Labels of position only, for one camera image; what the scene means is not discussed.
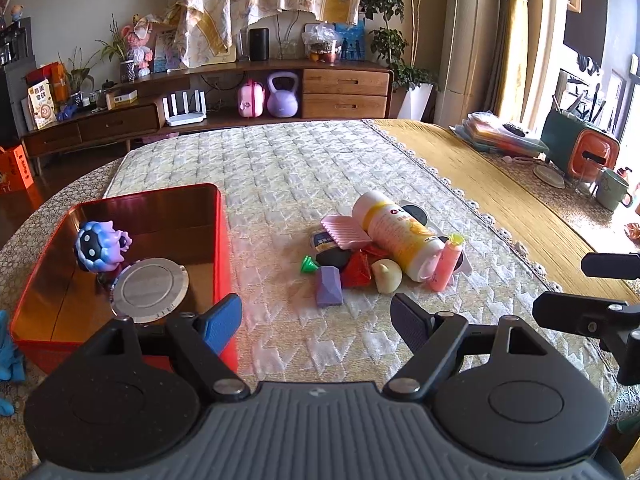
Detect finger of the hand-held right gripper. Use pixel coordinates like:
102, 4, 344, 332
532, 291, 640, 386
581, 252, 640, 279

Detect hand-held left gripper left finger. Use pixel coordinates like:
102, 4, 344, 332
95, 294, 251, 403

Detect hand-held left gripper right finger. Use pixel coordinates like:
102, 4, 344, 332
382, 292, 551, 403

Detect cream garlic-shaped toy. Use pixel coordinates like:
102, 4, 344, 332
371, 259, 402, 294

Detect red pyramid block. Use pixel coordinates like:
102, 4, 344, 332
341, 245, 388, 290

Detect purple block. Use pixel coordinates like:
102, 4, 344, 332
315, 266, 345, 308

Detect white yellow plastic bottle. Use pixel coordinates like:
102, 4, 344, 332
352, 191, 446, 282

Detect black oval stone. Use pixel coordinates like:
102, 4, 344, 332
315, 249, 353, 268

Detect white sunglasses with black lenses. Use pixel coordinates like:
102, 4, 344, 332
400, 203, 473, 277

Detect pink comb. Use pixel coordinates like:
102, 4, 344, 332
320, 214, 373, 251

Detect small blue yellow packet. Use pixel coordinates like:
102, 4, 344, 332
309, 230, 337, 252

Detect red metal tin box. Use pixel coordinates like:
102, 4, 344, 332
9, 183, 240, 376

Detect green mug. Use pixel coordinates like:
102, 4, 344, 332
595, 167, 635, 211

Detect clear drinking glass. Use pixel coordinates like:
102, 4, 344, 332
574, 162, 601, 196

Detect round pale coaster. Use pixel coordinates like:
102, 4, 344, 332
532, 164, 567, 190

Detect green orange utensil holder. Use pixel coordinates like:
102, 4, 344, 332
540, 109, 621, 181

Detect blue purple toy figure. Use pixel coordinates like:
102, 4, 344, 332
74, 221, 133, 273

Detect cream quilted mat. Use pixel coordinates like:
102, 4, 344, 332
102, 119, 616, 411

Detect gold honeycomb tablecloth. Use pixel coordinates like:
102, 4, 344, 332
0, 152, 126, 411

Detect white router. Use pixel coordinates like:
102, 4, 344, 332
162, 89, 208, 127

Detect blue rubber glove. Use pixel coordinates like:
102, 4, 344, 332
0, 310, 26, 416

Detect pink toy suitcase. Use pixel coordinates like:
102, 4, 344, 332
237, 78, 266, 118

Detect potted tree in white planter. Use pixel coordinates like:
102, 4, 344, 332
360, 0, 441, 121

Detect purple kettlebell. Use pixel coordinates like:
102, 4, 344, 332
266, 71, 301, 118

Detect white yellow small box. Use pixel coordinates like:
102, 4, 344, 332
105, 89, 138, 110

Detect beige curtain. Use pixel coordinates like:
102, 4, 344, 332
495, 0, 536, 121

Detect wooden media cabinet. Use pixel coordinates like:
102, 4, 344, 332
22, 57, 395, 161

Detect orange paper bag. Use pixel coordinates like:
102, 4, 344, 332
0, 145, 35, 195

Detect small potted plant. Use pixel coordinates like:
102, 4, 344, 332
97, 15, 138, 83

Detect pastel picture card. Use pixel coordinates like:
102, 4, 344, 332
152, 30, 181, 73

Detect black cylinder speaker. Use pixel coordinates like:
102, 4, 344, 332
248, 27, 270, 62

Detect white snack bag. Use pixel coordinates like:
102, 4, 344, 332
27, 79, 58, 130

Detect thin leafy potted plant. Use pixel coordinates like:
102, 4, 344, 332
57, 47, 96, 106

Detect pink plush doll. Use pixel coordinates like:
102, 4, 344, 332
125, 12, 161, 78

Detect blue picture card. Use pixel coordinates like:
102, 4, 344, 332
334, 21, 367, 61

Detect orange red box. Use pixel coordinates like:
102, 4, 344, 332
25, 61, 71, 103

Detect clear plastic bag of food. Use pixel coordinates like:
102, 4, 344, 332
301, 23, 343, 64

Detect black tall cabinet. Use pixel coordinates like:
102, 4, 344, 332
0, 60, 31, 146

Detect dark coffee machine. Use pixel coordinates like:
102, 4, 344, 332
0, 25, 36, 68

